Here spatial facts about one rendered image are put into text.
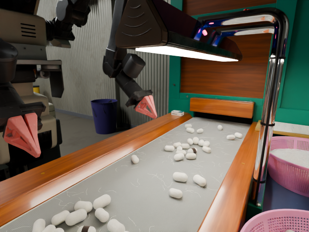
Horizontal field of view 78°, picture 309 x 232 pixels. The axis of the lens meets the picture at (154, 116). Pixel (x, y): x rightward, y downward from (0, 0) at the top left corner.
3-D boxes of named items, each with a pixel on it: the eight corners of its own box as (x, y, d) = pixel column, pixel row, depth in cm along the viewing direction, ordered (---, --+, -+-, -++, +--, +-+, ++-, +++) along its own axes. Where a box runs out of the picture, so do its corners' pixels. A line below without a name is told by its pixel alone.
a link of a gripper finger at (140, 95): (165, 110, 66) (148, 90, 68) (154, 113, 60) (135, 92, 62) (154, 122, 69) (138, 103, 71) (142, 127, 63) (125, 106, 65)
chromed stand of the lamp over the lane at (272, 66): (181, 194, 52) (188, 15, 41) (204, 164, 68) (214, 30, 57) (260, 224, 42) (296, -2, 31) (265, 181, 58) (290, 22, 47)
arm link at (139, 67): (118, 68, 77) (101, 67, 70) (132, 44, 71) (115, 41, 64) (135, 89, 74) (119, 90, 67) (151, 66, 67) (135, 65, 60)
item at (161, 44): (114, 47, 28) (111, -9, 26) (221, 60, 78) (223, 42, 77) (161, 43, 23) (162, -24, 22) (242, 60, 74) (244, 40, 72)
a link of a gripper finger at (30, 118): (55, 141, 35) (31, 104, 38) (11, 155, 29) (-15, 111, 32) (47, 160, 39) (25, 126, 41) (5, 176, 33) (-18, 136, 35)
